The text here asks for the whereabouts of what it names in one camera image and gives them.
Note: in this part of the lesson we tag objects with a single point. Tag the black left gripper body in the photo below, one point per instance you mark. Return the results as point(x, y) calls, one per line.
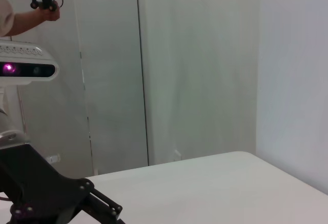
point(46, 190)

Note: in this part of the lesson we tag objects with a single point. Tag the white wall socket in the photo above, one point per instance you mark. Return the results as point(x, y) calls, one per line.
point(53, 158)

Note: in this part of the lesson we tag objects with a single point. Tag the person's bare hand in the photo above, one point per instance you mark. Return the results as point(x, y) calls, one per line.
point(51, 13)

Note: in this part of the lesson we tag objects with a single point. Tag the person's bare forearm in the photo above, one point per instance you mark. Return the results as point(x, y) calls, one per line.
point(25, 22)

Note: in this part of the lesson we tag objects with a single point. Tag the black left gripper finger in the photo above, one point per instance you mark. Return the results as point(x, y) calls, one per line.
point(105, 206)

